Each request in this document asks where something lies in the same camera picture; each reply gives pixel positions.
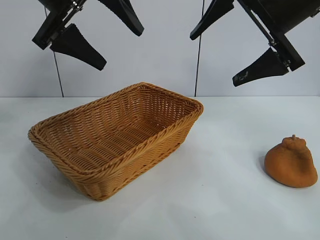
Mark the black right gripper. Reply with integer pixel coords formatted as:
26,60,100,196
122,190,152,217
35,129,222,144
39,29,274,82
189,0,320,88

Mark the tan woven wicker basket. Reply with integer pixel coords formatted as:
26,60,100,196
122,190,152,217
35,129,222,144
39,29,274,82
27,81,205,202

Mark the soft orange fruit toy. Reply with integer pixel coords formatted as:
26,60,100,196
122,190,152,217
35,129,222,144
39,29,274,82
264,134,318,187

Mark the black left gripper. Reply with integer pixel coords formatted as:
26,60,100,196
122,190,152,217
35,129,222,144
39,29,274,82
31,0,145,72

